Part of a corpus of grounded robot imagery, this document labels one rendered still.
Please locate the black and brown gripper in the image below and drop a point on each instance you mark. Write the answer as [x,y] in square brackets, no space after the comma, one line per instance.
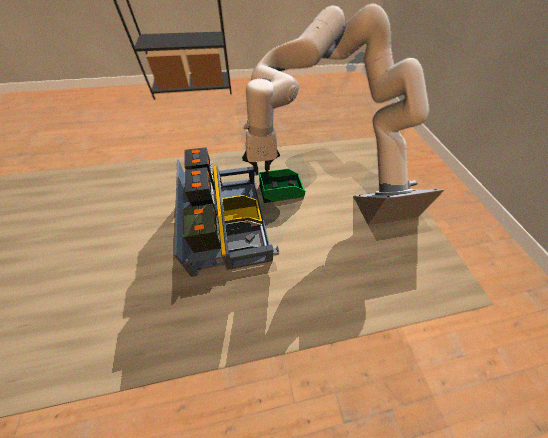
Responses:
[261,149]

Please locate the grey metal rack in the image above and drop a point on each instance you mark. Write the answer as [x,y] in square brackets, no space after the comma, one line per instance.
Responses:
[206,259]

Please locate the grey open bin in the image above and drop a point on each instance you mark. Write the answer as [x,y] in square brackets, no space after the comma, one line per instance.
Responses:
[237,231]

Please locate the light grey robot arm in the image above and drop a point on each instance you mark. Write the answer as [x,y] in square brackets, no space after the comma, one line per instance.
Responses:
[370,26]

